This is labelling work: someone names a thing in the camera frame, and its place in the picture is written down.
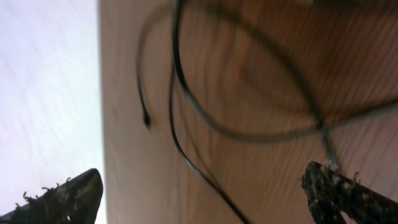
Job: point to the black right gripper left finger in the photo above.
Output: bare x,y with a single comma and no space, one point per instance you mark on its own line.
77,201

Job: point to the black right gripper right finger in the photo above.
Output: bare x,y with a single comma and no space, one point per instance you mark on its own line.
329,194

